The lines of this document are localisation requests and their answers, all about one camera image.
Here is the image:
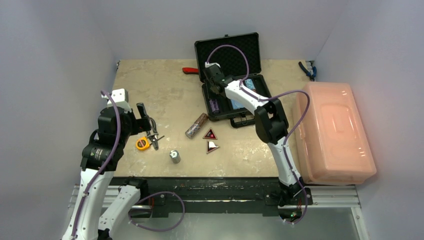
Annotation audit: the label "black poker set case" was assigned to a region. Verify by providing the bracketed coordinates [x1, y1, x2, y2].
[194, 32, 272, 128]

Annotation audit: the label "purple chip stack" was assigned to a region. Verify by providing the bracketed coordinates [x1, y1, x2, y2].
[209, 98, 221, 115]

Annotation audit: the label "brown chip roll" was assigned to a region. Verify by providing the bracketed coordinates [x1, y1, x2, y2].
[185, 113, 209, 139]

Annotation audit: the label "grey chip stack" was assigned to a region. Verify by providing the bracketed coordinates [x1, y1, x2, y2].
[169, 150, 181, 164]

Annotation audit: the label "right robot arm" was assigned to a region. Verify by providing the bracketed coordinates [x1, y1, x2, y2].
[203, 62, 308, 204]

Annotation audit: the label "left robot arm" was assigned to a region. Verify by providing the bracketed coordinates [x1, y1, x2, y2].
[62, 103, 152, 240]

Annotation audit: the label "yellow tape measure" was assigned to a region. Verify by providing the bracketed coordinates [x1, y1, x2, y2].
[135, 136, 150, 151]

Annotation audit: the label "black multitool pliers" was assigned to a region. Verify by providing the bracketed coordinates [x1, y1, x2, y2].
[146, 117, 163, 151]

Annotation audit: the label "blue playing card deck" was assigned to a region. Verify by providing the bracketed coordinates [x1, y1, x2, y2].
[230, 99, 244, 110]

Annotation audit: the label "light blue chip stack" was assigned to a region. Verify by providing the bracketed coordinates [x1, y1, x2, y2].
[244, 78, 257, 93]

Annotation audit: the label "red triangular dealer button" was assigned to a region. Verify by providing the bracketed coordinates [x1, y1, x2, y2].
[202, 128, 218, 140]

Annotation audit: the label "white triangular dealer button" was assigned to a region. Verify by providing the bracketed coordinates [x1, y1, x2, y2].
[206, 140, 220, 154]

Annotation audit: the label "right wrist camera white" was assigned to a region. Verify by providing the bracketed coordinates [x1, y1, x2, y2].
[204, 62, 221, 68]

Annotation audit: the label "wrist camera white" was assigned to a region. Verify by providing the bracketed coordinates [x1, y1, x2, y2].
[110, 88, 131, 112]
[204, 62, 221, 68]

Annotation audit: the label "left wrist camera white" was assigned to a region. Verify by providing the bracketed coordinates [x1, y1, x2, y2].
[110, 88, 131, 112]

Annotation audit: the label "red handled tool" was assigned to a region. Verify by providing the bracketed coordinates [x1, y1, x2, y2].
[182, 67, 199, 75]

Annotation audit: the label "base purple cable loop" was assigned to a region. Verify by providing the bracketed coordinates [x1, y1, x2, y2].
[128, 191, 186, 233]

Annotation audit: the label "blue handled pliers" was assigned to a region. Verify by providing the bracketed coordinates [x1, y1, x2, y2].
[298, 61, 317, 82]

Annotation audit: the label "aluminium frame rail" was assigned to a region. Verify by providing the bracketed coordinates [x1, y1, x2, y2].
[67, 184, 370, 240]

